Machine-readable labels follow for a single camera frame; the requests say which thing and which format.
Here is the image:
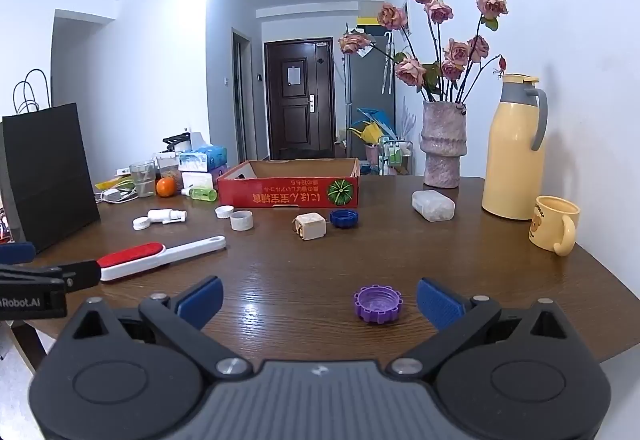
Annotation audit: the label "white spray bottle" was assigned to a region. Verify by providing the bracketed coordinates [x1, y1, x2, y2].
[147, 209, 187, 224]

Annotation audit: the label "pink ceramic vase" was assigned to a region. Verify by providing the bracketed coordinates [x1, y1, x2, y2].
[420, 100, 468, 189]

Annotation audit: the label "yellow thermos jug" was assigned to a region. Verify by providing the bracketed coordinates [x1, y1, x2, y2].
[481, 74, 548, 221]

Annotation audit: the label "clear cotton swab container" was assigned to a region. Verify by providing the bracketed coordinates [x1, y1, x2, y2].
[411, 190, 456, 223]

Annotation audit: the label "dried pink roses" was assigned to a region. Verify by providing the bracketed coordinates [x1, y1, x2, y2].
[338, 0, 509, 103]

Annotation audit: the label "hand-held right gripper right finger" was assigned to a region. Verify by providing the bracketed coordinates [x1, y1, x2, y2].
[390, 277, 583, 382]

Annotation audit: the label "blue bottle cap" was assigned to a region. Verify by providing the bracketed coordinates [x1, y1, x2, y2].
[330, 210, 361, 229]

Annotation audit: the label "clear drinking glass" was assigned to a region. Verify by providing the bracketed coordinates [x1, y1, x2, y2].
[129, 161, 157, 198]

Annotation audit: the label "clear plastic food container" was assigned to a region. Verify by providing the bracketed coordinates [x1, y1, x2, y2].
[155, 152, 181, 181]

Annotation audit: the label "red and white lint brush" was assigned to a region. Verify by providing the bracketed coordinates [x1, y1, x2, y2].
[97, 236, 227, 281]

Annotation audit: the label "white charger plug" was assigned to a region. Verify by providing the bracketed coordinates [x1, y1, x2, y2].
[293, 214, 327, 241]

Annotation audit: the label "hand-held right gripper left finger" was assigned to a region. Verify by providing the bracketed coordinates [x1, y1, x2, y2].
[59, 276, 253, 382]

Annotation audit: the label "metal trolley rack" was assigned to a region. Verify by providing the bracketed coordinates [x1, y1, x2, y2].
[377, 136, 413, 177]

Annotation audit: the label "grey refrigerator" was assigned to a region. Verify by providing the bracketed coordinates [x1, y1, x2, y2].
[343, 48, 396, 161]

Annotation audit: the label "dark wooden door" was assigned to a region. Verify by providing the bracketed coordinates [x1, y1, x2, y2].
[264, 38, 337, 161]

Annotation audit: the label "blue tissue pack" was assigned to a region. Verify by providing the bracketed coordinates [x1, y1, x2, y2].
[178, 132, 228, 172]

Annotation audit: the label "white charger with cable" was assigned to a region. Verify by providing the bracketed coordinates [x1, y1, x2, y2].
[95, 186, 137, 205]

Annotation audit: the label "red cardboard box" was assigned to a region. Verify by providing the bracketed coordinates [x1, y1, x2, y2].
[216, 158, 361, 209]

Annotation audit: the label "hanging folded umbrellas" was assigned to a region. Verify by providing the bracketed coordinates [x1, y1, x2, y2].
[381, 32, 396, 94]

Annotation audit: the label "black paper bag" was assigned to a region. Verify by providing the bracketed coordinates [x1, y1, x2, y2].
[0, 68, 101, 253]

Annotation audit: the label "purple bottle cap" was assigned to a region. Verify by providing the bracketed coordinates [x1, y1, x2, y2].
[354, 286, 405, 325]

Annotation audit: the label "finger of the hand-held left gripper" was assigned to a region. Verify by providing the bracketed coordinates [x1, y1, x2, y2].
[0, 242, 37, 265]
[50, 260, 101, 291]

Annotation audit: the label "yellow packet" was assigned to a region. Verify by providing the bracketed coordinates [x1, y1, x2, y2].
[95, 176, 133, 191]

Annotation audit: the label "yellow mug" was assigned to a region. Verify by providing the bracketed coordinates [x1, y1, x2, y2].
[528, 195, 581, 257]

